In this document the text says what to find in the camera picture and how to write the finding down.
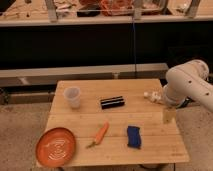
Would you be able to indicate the black striped eraser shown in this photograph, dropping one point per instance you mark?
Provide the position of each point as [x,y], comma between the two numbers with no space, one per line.
[112,102]

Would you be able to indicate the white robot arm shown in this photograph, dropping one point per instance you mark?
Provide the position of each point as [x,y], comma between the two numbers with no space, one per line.
[186,80]

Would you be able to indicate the small white object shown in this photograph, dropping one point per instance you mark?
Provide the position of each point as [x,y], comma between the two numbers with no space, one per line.
[153,96]

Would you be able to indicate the grey low shelf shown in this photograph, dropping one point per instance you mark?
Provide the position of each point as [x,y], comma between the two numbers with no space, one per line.
[50,76]

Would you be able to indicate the translucent plastic cup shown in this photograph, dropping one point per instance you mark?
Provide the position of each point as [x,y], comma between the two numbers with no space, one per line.
[72,96]

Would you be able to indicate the orange carrot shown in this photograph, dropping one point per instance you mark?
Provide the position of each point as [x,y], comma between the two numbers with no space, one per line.
[99,135]

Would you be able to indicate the blue sponge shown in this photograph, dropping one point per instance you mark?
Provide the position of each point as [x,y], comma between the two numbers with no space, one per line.
[134,139]

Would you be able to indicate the tan wooden pusher tool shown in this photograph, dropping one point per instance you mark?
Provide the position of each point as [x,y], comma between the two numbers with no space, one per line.
[168,115]

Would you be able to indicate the orange plate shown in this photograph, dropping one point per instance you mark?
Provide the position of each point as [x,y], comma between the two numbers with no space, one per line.
[56,147]

